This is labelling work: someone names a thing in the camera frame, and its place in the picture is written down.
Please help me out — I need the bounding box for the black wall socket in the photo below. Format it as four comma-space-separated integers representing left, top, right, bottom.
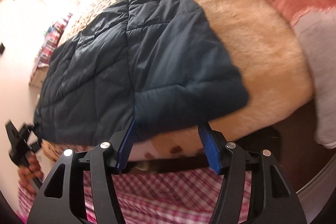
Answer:
0, 43, 5, 55

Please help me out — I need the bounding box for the pink plaid shirt torso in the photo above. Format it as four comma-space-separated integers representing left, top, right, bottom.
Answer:
18, 167, 252, 223

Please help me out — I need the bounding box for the white bedside drawer cabinet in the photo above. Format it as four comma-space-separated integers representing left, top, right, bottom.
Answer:
29, 65, 50, 89

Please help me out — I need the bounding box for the beige leaf-pattern bed blanket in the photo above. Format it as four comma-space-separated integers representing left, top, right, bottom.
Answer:
34, 0, 313, 161

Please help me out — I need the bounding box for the person's left hand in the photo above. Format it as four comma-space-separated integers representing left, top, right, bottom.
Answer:
18, 153, 44, 195

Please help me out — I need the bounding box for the plaid cloth on cabinet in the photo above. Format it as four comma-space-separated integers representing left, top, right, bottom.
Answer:
34, 12, 72, 67

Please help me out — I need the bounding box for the dark navy quilted puffer jacket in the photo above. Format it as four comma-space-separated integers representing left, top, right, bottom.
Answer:
34, 0, 249, 146

